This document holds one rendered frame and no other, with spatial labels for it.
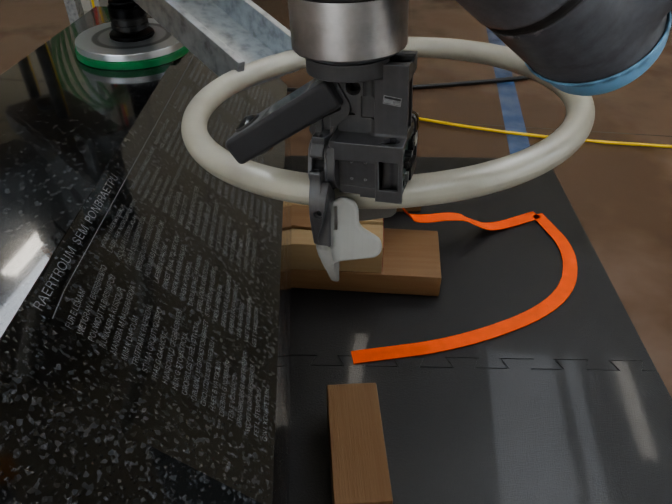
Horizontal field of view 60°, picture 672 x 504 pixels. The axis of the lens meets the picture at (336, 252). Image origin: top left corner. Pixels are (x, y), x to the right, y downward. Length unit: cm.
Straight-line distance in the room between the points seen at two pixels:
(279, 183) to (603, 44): 29
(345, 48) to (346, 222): 16
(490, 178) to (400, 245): 136
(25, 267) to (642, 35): 61
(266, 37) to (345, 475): 87
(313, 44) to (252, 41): 55
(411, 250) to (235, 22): 107
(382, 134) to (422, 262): 137
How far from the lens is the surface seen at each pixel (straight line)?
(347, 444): 134
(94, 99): 108
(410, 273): 179
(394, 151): 47
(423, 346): 168
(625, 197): 254
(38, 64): 127
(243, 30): 101
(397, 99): 47
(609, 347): 184
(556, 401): 165
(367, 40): 44
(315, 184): 49
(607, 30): 42
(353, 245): 53
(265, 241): 99
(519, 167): 57
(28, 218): 80
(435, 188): 53
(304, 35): 45
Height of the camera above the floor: 126
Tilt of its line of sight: 39 degrees down
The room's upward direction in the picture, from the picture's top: straight up
